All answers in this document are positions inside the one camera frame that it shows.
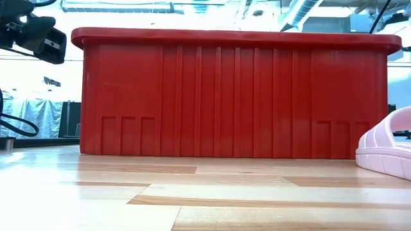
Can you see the red plastic bin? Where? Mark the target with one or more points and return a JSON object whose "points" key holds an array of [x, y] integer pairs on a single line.
{"points": [[224, 96]]}

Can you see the translucent plastic sheeting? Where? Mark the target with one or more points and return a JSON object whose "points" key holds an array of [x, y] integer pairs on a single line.
{"points": [[45, 115]]}

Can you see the long ceiling light fixture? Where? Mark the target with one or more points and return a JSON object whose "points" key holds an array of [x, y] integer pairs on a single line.
{"points": [[122, 7]]}

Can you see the dark upright panel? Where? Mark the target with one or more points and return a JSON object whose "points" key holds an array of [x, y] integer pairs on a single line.
{"points": [[72, 118]]}

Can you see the pink rubber slide sandal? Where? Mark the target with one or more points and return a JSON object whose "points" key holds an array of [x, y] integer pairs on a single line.
{"points": [[382, 150]]}

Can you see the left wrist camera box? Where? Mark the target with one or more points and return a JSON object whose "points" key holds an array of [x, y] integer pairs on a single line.
{"points": [[51, 46]]}

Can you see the ribbed ceiling air duct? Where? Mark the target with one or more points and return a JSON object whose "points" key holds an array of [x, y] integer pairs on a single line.
{"points": [[303, 11]]}

